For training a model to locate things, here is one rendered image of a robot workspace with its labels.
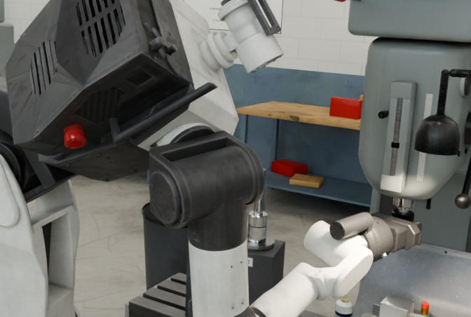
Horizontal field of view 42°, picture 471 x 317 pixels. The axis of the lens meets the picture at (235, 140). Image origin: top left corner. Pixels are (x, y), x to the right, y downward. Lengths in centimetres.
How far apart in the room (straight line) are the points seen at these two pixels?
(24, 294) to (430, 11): 90
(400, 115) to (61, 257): 71
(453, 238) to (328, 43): 427
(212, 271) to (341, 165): 503
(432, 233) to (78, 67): 116
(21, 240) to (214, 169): 42
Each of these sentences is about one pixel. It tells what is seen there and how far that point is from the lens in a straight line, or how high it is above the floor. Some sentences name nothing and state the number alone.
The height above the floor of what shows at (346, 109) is 95.
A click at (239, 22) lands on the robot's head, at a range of 97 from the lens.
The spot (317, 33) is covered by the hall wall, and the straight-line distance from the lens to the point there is 590.
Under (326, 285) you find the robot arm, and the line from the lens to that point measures 110.
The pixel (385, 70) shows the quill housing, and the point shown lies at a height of 157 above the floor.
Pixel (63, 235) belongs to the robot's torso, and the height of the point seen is 122.
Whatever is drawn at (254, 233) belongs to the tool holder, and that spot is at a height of 114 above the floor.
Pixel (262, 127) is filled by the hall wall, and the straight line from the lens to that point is 619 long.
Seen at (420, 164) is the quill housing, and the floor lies 139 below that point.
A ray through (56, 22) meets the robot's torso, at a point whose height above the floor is 163.
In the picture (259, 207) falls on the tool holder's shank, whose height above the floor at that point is 121.
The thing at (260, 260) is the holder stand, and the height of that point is 109.
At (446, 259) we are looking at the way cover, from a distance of 174.
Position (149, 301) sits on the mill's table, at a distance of 165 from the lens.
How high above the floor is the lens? 165
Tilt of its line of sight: 11 degrees down
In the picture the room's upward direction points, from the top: 3 degrees clockwise
